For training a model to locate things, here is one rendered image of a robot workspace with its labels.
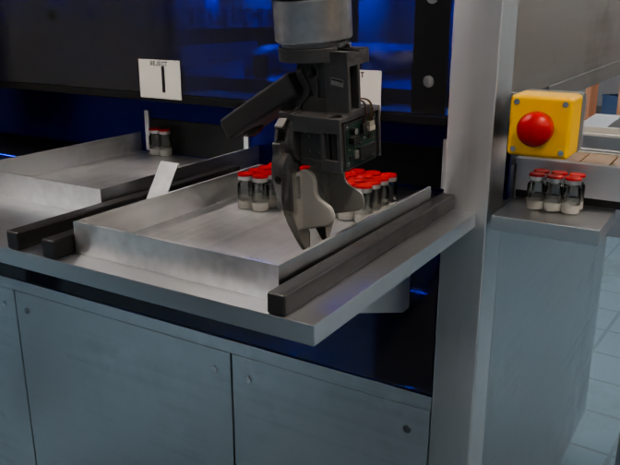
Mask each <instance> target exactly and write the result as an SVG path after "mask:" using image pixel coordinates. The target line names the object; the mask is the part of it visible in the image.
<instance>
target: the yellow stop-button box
mask: <svg viewBox="0 0 620 465"><path fill-rule="evenodd" d="M585 102H586V92H580V91H563V90H548V89H526V90H524V91H522V92H520V93H517V94H514V95H513V96H512V98H511V109H510V120H509V131H508V142H507V152H508V153H509V154H514V155H522V156H532V157H541V158H550V159H559V160H566V159H567V158H568V157H570V156H571V155H572V154H574V153H575V152H578V151H579V150H580V144H581V136H582V127H583V119H584V111H585ZM535 111H539V112H543V113H546V114H548V115H549V116H550V117H551V119H552V120H553V122H554V133H553V136H552V137H551V139H550V140H549V141H548V142H546V143H545V144H543V145H541V146H540V147H536V148H532V147H528V146H526V145H524V144H523V143H522V142H521V141H520V140H519V138H518V136H517V124H518V122H519V119H520V118H521V117H522V116H523V115H525V114H527V113H531V112H535Z"/></svg>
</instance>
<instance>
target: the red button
mask: <svg viewBox="0 0 620 465"><path fill-rule="evenodd" d="M553 133H554V122H553V120H552V119H551V117H550V116H549V115H548V114H546V113H543V112H539V111H535V112H531V113H527V114H525V115H523V116H522V117H521V118H520V119H519V122H518V124H517V136H518V138H519V140H520V141H521V142H522V143H523V144H524V145H526V146H528V147H532V148H536V147H540V146H541V145H543V144H545V143H546V142H548V141H549V140H550V139H551V137H552V136H553Z"/></svg>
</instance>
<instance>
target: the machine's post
mask: <svg viewBox="0 0 620 465"><path fill-rule="evenodd" d="M518 9H519V0H455V5H454V20H453V37H452V54H451V70H450V87H449V104H448V120H447V152H446V169H445V185H444V193H445V194H452V195H454V196H455V198H454V208H453V209H456V210H463V211H469V212H475V213H476V215H475V227H474V228H473V229H471V230H470V231H469V232H467V233H466V234H464V235H463V236H462V237H460V238H459V239H458V240H457V241H456V242H454V243H453V244H451V245H450V246H449V247H447V248H446V249H445V250H443V251H442V252H441V253H440V268H439V284H438V301H437V318H436V334H435V366H434V383H433V399H432V416H431V433H430V449H429V465H482V453H483V432H484V420H485V409H486V398H487V386H488V375H489V363H490V351H491V340H492V328H493V317H494V306H495V284H496V272H497V260H498V249H499V238H500V231H495V230H491V218H492V215H493V214H494V213H496V212H497V211H498V210H500V209H501V208H502V203H503V192H504V181H505V168H506V157H507V135H508V124H509V113H510V101H511V90H512V78H513V66H514V55H515V43H516V32H517V21H518Z"/></svg>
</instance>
